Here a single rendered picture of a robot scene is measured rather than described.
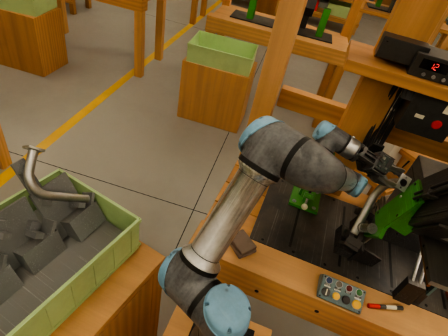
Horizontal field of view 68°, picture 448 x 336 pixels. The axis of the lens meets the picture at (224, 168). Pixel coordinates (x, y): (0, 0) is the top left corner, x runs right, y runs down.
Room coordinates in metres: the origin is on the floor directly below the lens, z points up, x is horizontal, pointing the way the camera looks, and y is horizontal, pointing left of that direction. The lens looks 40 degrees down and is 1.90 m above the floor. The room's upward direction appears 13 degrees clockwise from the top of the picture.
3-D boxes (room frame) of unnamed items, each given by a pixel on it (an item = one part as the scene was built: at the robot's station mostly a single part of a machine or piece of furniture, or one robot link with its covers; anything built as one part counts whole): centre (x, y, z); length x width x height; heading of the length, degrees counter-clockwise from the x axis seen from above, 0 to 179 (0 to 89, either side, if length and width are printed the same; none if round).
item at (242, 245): (0.79, -0.13, 0.91); 0.10 x 0.08 x 0.03; 39
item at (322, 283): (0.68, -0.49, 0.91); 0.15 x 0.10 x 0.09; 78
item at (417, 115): (1.16, -0.67, 1.42); 0.17 x 0.12 x 0.15; 78
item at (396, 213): (0.88, -0.65, 1.17); 0.13 x 0.12 x 0.20; 78
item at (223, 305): (0.40, -0.08, 1.11); 0.13 x 0.12 x 0.14; 55
